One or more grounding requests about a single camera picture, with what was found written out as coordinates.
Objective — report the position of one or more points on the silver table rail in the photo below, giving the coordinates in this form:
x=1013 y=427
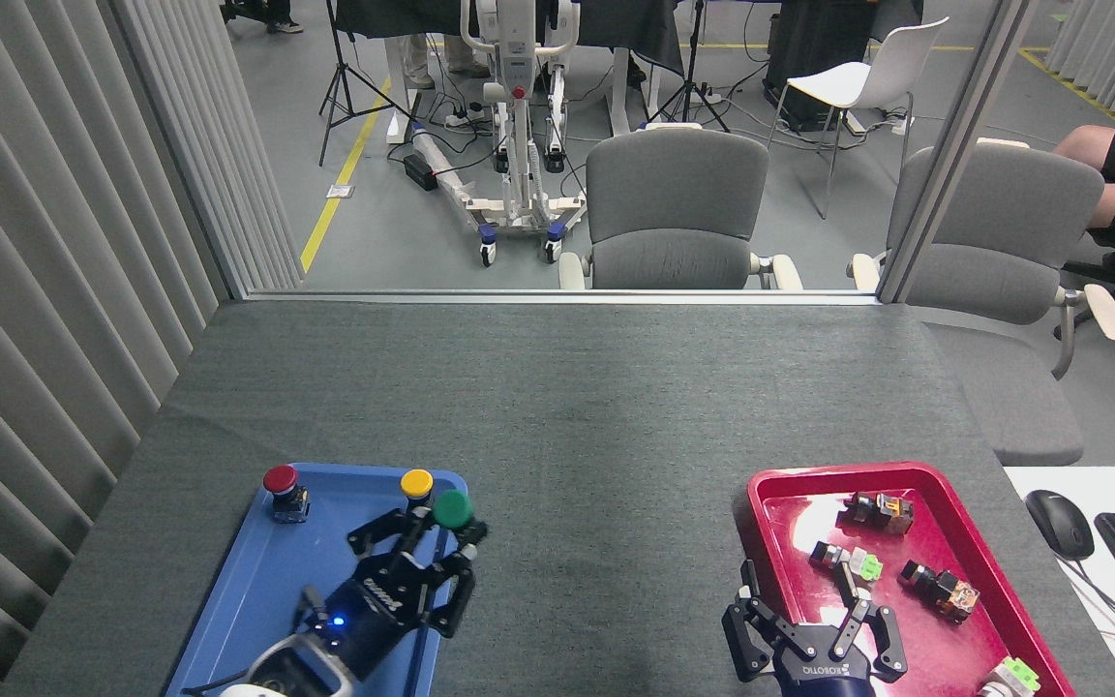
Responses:
x=557 y=297

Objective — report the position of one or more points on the grey office chair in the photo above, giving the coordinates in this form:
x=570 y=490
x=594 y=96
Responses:
x=1003 y=223
x=674 y=194

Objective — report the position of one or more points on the black tripod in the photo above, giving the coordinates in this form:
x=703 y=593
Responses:
x=337 y=82
x=690 y=87

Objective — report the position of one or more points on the black switch with orange block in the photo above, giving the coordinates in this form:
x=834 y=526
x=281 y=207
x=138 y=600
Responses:
x=882 y=511
x=940 y=588

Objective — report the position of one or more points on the red plastic tray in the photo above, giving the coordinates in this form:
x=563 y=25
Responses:
x=945 y=651

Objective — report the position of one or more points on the white plastic chair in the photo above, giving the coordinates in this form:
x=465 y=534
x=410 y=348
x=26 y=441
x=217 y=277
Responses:
x=867 y=82

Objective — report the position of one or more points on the black power adapter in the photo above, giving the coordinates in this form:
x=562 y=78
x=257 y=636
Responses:
x=420 y=171

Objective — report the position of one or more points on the white stand on wheels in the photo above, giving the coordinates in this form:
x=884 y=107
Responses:
x=519 y=68

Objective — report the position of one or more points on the green push button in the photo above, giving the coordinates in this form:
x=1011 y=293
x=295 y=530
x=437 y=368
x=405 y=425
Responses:
x=453 y=508

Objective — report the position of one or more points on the white power strip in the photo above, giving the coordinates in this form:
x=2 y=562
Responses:
x=466 y=118

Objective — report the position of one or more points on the yellow push button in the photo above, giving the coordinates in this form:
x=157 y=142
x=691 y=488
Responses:
x=416 y=483

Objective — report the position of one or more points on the black computer mouse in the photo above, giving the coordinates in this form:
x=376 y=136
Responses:
x=1059 y=523

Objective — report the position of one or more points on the red push button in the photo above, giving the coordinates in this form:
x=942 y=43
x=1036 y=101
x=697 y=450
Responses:
x=281 y=480

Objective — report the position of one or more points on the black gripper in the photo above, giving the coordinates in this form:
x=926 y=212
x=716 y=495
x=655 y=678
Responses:
x=824 y=675
x=378 y=605

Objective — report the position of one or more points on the silver post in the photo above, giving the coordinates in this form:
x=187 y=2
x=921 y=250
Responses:
x=954 y=145

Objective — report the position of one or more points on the silver switch with green block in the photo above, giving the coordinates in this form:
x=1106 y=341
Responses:
x=858 y=560
x=1010 y=676

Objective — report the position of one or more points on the blue plastic tray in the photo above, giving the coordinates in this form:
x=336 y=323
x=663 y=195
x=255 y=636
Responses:
x=248 y=581

